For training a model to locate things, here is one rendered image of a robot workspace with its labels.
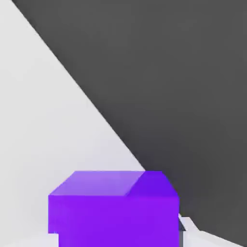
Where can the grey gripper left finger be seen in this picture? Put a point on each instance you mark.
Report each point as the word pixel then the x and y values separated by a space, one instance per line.
pixel 48 241

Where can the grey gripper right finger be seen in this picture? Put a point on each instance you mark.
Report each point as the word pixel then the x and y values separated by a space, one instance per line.
pixel 194 237

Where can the small purple cube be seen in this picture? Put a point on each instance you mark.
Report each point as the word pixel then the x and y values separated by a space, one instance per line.
pixel 113 212

